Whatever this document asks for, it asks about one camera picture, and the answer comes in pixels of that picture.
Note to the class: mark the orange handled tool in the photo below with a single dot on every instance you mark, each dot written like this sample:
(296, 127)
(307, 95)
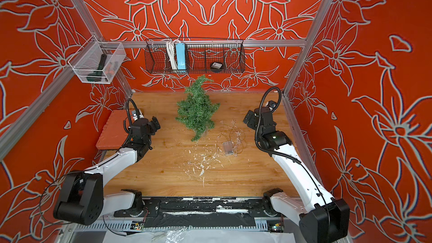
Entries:
(111, 69)

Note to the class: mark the blue power strip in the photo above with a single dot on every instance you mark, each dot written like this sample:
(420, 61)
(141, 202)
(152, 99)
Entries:
(181, 56)

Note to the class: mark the black tape measure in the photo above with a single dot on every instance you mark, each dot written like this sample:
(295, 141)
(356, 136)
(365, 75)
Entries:
(216, 67)

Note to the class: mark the small green christmas tree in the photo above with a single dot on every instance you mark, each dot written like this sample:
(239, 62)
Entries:
(197, 110)

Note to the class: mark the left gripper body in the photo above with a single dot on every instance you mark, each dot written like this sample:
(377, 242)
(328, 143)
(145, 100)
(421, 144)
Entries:
(152, 129)

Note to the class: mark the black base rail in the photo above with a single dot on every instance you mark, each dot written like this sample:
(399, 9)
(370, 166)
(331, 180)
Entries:
(194, 213)

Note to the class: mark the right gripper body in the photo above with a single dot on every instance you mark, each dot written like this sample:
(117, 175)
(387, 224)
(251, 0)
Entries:
(252, 124)

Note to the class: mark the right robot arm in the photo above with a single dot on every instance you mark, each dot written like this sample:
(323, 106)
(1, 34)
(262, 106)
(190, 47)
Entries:
(320, 217)

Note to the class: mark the black wire basket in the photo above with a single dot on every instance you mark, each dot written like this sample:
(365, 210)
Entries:
(160, 55)

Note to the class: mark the orange tool case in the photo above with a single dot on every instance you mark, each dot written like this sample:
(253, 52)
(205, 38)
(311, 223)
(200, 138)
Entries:
(114, 132)

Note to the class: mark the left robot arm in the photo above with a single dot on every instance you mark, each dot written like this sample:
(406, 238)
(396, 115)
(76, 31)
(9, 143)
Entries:
(82, 199)

